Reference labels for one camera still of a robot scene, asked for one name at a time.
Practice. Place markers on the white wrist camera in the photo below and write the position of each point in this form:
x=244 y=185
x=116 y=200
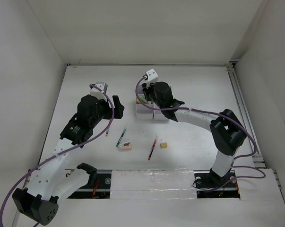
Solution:
x=152 y=76
x=98 y=89

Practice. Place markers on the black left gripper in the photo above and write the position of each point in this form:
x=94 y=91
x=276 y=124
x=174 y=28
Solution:
x=108 y=116

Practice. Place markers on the yellow eraser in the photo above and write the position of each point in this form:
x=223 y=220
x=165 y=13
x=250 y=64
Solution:
x=163 y=145

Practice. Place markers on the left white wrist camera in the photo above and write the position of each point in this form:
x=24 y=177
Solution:
x=98 y=89

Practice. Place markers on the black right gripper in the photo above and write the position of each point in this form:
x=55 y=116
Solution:
x=146 y=90

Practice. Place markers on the green highlighter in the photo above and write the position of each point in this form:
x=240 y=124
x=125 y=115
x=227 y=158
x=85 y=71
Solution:
x=143 y=99

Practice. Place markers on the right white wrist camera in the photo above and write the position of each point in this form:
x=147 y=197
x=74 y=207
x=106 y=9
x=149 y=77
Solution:
x=152 y=76

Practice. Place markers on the white divided organizer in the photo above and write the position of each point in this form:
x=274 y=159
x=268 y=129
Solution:
x=144 y=111
x=158 y=116

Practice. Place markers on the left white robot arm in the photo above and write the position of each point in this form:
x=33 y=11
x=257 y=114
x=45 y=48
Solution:
x=40 y=198

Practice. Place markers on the pink mini stapler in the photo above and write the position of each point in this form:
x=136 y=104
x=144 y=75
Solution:
x=125 y=146

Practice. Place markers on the green ink pen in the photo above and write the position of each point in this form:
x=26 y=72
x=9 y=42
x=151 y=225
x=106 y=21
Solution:
x=122 y=135

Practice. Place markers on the right white divided organizer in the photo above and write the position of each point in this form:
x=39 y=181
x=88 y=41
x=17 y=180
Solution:
x=158 y=116

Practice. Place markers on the red ink pen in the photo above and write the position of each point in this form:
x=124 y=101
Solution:
x=153 y=147

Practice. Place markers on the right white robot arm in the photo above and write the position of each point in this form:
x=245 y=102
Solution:
x=225 y=128

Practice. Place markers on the left white divided organizer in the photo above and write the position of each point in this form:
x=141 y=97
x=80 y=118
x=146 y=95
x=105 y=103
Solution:
x=144 y=111

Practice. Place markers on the aluminium side rail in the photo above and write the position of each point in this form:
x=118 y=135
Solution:
x=246 y=121

